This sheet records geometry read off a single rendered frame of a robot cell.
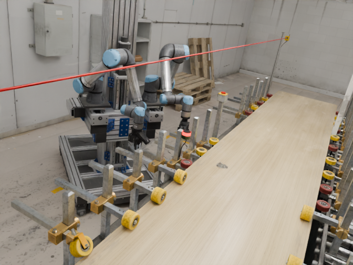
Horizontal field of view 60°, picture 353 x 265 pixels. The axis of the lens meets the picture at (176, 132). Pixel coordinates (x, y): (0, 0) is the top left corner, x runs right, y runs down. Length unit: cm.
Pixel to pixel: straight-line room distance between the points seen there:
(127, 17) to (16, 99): 218
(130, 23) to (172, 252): 193
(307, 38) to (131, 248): 890
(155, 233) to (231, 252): 36
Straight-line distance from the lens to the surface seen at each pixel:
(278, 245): 166
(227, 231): 162
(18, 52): 428
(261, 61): 1015
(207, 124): 255
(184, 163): 210
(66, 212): 141
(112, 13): 270
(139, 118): 218
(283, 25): 995
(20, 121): 453
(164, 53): 241
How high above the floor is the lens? 192
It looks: 23 degrees down
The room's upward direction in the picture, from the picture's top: 9 degrees clockwise
